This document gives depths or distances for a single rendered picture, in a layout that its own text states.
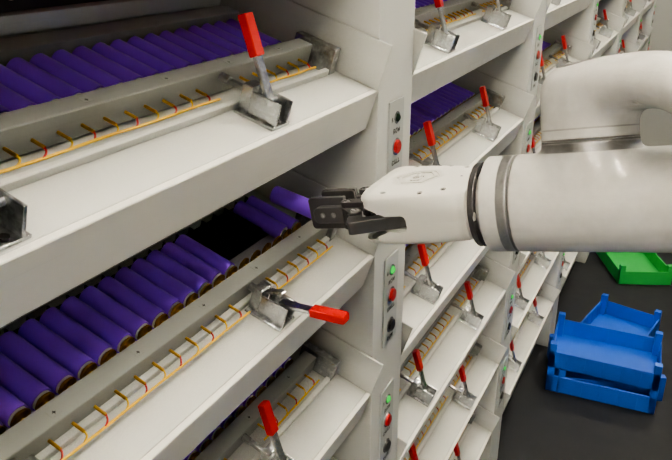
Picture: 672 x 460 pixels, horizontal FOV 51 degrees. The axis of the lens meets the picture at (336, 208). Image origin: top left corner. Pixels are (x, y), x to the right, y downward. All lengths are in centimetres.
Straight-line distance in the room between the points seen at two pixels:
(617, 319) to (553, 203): 211
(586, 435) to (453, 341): 83
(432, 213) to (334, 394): 35
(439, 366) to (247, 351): 70
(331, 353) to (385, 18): 41
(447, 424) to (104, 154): 109
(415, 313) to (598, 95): 58
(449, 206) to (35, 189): 32
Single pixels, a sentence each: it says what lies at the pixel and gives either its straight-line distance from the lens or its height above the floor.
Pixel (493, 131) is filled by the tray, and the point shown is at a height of 95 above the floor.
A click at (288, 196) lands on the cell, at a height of 103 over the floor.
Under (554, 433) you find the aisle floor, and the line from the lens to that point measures 209.
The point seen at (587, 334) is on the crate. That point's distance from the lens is 235.
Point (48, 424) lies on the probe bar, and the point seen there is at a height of 97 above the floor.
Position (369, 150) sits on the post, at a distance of 76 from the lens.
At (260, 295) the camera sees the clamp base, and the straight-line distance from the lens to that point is 66.
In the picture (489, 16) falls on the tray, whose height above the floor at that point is 114.
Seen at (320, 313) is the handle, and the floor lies 96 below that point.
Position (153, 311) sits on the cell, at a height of 98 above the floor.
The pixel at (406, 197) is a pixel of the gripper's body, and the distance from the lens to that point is 60.
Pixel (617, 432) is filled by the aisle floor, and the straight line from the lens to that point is 215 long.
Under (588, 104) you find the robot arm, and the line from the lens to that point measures 57.
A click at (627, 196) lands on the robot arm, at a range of 57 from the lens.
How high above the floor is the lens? 128
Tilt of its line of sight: 22 degrees down
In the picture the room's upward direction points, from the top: straight up
